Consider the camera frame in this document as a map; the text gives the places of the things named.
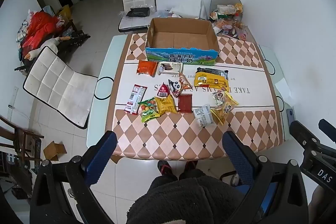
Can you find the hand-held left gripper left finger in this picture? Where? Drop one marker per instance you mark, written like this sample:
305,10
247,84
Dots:
101,158

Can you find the small clear picture snack packet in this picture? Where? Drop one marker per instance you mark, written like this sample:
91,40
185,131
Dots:
218,97

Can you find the clear plastic bag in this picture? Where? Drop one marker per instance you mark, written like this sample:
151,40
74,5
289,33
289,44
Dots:
163,13

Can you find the person's right forearm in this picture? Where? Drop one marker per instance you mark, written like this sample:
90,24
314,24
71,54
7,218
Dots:
321,200

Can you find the white cloth bag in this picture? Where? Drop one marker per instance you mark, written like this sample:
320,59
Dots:
187,7

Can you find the orange triangular snack packet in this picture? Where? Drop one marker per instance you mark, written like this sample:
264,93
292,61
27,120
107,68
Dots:
187,83

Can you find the green candy packet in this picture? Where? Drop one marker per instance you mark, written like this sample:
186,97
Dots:
148,111

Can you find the dark wooden chair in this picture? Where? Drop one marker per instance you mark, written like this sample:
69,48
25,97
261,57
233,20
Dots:
22,145

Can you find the red rectangular snack packet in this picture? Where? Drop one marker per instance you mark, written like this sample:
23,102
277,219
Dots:
185,103

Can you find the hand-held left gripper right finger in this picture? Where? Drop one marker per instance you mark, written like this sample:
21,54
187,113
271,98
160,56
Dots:
236,153

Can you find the panda print snack packet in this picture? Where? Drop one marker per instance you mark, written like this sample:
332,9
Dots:
175,86

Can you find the grey flat device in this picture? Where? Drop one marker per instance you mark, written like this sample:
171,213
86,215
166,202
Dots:
290,115

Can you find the cardboard box blue print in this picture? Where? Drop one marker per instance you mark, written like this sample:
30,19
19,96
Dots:
160,29

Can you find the white wafer packet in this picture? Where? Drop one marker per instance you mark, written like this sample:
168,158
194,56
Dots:
170,67

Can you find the large yellow black snack bag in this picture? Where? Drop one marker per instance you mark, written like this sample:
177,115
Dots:
211,77

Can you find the red cloth pile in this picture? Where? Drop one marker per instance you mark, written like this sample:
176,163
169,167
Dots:
39,26

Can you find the long red white snack packet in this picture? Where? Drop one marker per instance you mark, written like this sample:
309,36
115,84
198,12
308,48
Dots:
135,99

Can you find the yellow stick snack packet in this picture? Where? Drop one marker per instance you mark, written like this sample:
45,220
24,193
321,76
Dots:
165,105

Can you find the pile of snack packets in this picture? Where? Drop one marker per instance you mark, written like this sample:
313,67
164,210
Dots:
228,19

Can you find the yellow orange snack packet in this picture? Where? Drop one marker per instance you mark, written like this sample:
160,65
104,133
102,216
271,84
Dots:
224,109

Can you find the person's red black shoe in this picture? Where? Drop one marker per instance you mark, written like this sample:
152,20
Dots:
189,166
164,168

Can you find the white glass table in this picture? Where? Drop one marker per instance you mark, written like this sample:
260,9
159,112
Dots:
105,64

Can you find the brown cardboard piece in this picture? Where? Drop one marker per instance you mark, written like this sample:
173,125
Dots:
53,151

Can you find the white paper sheet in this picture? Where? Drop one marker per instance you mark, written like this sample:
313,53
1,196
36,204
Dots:
284,88

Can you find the checked tablecloth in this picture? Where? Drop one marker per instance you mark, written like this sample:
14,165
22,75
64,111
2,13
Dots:
157,140

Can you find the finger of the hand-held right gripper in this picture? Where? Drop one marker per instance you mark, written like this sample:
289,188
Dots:
326,125
302,132

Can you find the red triangular snack packet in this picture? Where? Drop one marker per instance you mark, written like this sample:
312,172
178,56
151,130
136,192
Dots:
162,92

